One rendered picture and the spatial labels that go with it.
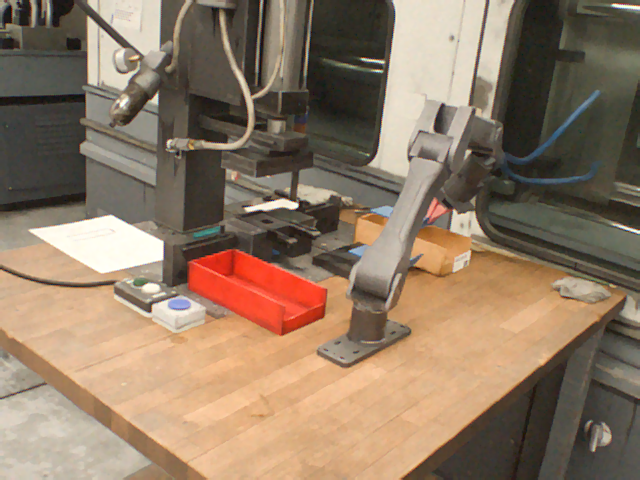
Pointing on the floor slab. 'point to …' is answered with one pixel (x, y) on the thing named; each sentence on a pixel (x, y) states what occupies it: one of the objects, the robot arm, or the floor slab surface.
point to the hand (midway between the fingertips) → (429, 219)
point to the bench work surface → (308, 370)
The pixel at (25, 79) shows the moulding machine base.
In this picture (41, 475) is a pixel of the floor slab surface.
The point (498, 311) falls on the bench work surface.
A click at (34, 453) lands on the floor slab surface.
